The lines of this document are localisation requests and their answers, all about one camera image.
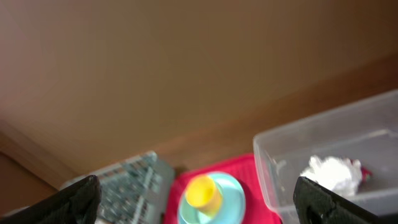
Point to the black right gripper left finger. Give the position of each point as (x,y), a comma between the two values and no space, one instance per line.
(76,204)

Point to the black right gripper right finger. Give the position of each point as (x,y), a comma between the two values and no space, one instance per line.
(315,204)

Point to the white napkin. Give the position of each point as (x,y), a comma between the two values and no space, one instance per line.
(342,176)

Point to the grey dishwasher rack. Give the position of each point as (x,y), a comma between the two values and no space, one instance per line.
(135,190)

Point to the red plastic tray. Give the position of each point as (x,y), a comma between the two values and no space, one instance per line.
(241,168)

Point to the light blue plate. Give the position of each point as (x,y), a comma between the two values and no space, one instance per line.
(232,209)

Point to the clear plastic bin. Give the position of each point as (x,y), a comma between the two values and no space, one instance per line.
(365,130)

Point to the yellow plastic cup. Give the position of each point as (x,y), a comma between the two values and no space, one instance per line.
(203,194)

